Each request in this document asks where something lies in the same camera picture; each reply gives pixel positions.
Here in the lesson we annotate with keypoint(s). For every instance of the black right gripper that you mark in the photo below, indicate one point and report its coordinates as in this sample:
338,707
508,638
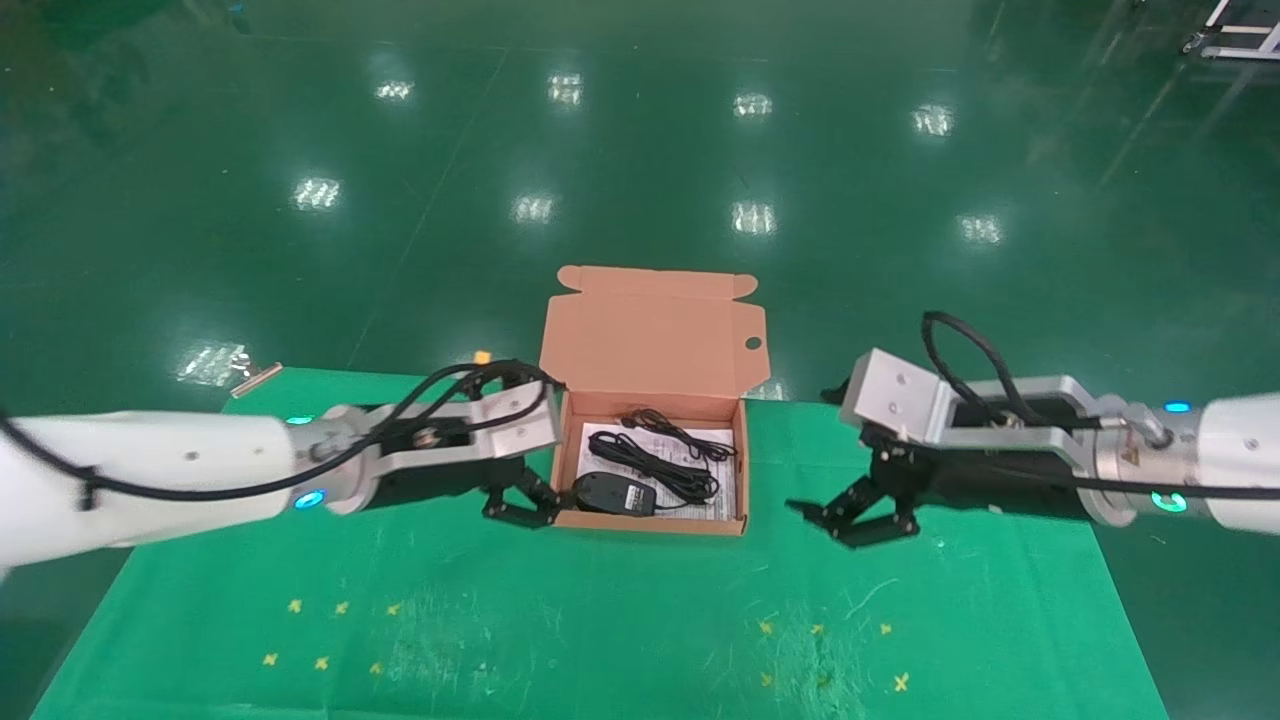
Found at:
980,475

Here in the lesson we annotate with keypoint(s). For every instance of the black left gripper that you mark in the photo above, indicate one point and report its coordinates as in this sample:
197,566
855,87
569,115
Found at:
430,482

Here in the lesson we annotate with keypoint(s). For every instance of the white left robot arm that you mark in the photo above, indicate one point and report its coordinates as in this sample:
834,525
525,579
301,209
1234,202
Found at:
150,470

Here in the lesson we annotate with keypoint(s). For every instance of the open brown cardboard box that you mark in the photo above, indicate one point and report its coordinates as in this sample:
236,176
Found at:
650,340

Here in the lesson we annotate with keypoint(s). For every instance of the white printed instruction sheet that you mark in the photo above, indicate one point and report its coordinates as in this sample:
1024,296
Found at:
600,440

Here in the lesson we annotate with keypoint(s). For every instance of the green table cloth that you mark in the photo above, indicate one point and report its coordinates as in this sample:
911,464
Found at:
500,600

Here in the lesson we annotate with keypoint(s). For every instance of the metal binder clip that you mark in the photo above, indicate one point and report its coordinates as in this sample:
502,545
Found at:
258,378

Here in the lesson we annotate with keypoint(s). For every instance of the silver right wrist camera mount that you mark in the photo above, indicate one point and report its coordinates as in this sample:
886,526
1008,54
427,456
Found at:
890,390

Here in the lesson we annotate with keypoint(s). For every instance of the white table leg frame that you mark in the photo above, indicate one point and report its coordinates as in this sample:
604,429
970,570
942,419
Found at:
1235,50

